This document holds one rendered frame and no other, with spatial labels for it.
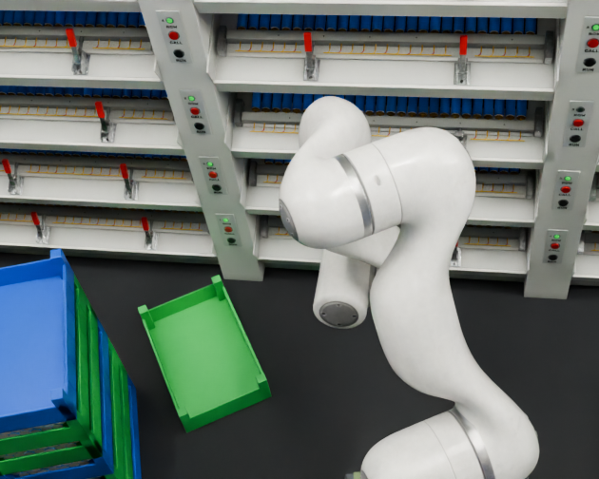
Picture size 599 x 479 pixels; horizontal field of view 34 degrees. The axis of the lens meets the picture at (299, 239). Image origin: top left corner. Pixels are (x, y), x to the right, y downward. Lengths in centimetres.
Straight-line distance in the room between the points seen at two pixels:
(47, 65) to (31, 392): 61
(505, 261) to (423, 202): 112
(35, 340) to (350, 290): 60
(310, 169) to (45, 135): 106
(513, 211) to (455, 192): 94
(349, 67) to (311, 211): 74
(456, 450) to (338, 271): 40
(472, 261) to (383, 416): 39
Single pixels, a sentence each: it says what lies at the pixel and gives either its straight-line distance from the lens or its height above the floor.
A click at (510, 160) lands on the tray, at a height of 48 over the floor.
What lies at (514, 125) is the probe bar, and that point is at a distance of 191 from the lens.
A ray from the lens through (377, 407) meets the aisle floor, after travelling 216.
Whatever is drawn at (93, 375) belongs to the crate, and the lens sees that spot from 188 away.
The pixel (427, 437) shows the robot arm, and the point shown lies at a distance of 128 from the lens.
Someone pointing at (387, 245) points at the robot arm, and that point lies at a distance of 146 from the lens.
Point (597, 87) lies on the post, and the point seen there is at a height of 68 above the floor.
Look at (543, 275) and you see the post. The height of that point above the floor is 10.
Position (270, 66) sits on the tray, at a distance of 181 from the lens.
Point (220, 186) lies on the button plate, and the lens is 206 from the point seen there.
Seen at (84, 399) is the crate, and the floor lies 43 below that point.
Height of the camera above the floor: 196
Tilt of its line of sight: 54 degrees down
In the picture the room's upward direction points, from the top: 10 degrees counter-clockwise
